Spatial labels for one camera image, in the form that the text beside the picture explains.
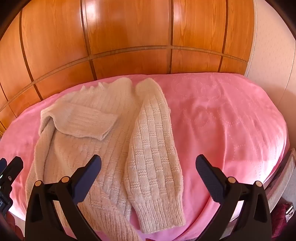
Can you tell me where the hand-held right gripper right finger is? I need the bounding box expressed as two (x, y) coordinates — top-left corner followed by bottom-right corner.
(195, 155), (272, 241)

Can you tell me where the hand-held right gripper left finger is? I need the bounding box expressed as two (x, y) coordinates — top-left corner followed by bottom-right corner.
(25, 154), (102, 241)

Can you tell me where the cream knitted sweater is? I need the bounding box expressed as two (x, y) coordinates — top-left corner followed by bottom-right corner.
(25, 77), (187, 241)

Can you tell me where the pink blanket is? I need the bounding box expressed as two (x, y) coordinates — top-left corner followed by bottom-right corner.
(0, 73), (291, 241)

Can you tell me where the dark red bag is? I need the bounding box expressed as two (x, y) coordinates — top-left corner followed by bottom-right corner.
(270, 203), (295, 232)

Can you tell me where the wooden wardrobe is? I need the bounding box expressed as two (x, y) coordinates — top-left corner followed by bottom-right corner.
(0, 0), (258, 139)

